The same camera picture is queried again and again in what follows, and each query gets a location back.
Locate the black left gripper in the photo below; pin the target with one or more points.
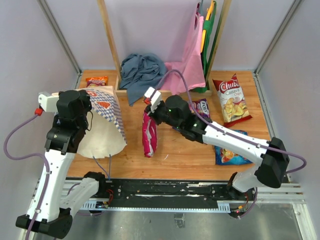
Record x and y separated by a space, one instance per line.
85 99

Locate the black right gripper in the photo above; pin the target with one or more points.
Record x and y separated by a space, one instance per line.
153 115

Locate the purple snack packet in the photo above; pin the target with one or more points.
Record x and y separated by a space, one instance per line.
201 107

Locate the pink snack packet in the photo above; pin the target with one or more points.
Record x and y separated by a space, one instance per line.
149 136

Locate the blue checkered paper bag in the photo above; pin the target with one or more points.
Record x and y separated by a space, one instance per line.
105 136

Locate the colourful orange candy bag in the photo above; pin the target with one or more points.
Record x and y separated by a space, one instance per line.
98 81

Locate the red Chubi cassava chips bag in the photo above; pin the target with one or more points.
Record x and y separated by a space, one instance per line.
232 101

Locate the blue gummy candy bag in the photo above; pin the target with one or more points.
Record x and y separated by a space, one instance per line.
225 157

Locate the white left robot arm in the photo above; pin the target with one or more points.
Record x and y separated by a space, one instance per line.
49 214

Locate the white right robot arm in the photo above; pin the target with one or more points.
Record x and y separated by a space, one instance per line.
269 157

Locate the pink t-shirt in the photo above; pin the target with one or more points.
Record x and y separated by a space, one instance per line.
191 64

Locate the blue crumpled cloth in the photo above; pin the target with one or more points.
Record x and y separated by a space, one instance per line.
138 73

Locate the yellow clothes hanger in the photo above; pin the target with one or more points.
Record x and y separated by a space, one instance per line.
208 26

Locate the green t-shirt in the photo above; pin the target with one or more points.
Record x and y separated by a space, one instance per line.
200 13

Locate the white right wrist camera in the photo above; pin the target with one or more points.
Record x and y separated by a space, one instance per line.
152 97

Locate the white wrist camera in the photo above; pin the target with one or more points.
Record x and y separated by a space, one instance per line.
47 103
152 97

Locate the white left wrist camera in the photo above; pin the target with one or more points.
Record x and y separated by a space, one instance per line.
47 103

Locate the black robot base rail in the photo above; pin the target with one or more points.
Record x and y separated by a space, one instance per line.
177 196

